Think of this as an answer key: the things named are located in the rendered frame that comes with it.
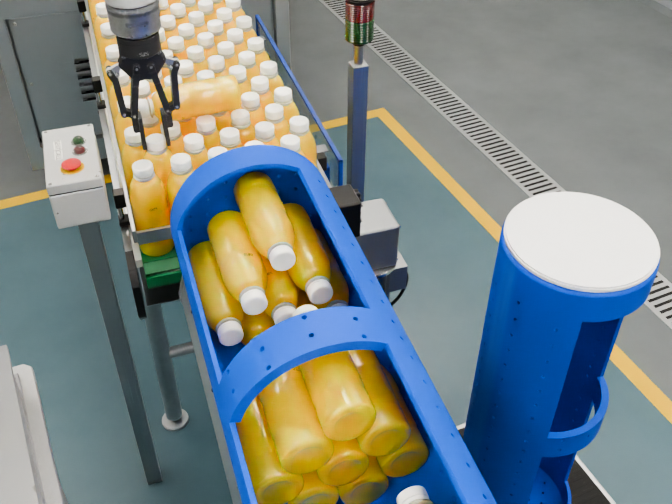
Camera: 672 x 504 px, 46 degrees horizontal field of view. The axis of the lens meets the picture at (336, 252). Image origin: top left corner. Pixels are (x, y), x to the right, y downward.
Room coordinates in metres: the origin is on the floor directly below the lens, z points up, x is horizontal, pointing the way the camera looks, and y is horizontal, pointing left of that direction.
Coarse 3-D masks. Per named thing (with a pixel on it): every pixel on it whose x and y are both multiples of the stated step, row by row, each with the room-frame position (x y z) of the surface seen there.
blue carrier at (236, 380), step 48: (192, 192) 1.03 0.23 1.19; (288, 192) 1.12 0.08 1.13; (192, 240) 1.06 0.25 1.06; (336, 240) 0.88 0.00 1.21; (192, 288) 0.86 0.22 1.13; (288, 336) 0.68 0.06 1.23; (336, 336) 0.67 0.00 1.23; (384, 336) 0.69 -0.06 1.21; (240, 384) 0.64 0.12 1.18; (432, 384) 0.66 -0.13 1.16; (432, 432) 0.55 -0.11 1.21; (240, 480) 0.54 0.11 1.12; (432, 480) 0.61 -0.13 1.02; (480, 480) 0.51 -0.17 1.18
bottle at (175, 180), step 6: (192, 168) 1.25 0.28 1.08; (174, 174) 1.24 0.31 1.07; (180, 174) 1.23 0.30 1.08; (186, 174) 1.24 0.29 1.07; (168, 180) 1.24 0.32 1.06; (174, 180) 1.23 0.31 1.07; (180, 180) 1.23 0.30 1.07; (168, 186) 1.24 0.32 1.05; (174, 186) 1.23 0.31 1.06; (180, 186) 1.22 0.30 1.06; (168, 192) 1.23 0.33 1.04; (174, 192) 1.22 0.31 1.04; (168, 198) 1.24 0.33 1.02; (174, 198) 1.22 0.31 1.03
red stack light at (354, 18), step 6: (348, 6) 1.63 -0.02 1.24; (354, 6) 1.62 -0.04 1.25; (360, 6) 1.61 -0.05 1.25; (366, 6) 1.62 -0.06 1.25; (372, 6) 1.63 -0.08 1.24; (348, 12) 1.63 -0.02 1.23; (354, 12) 1.62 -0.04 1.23; (360, 12) 1.61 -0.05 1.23; (366, 12) 1.62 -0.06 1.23; (372, 12) 1.63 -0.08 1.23; (348, 18) 1.63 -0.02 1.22; (354, 18) 1.62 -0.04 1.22; (360, 18) 1.61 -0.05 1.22; (366, 18) 1.62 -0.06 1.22; (372, 18) 1.63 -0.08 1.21
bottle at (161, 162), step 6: (162, 150) 1.29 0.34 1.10; (168, 150) 1.31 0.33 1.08; (144, 156) 1.29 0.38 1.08; (150, 156) 1.28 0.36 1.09; (156, 156) 1.28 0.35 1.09; (162, 156) 1.29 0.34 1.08; (168, 156) 1.29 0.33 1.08; (156, 162) 1.28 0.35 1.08; (162, 162) 1.28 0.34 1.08; (168, 162) 1.28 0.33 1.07; (156, 168) 1.27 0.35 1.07; (162, 168) 1.27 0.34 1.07; (168, 168) 1.28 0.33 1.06; (156, 174) 1.27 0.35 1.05; (162, 174) 1.27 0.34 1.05; (168, 174) 1.27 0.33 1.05; (162, 180) 1.27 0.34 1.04; (168, 204) 1.27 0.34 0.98
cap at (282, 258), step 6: (282, 246) 0.91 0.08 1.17; (288, 246) 0.92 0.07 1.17; (270, 252) 0.91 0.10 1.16; (276, 252) 0.90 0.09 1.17; (282, 252) 0.90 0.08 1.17; (288, 252) 0.90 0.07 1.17; (270, 258) 0.90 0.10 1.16; (276, 258) 0.90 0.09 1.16; (282, 258) 0.90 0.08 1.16; (288, 258) 0.90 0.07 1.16; (294, 258) 0.91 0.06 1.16; (276, 264) 0.90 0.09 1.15; (282, 264) 0.90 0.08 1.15; (288, 264) 0.90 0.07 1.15; (282, 270) 0.90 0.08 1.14
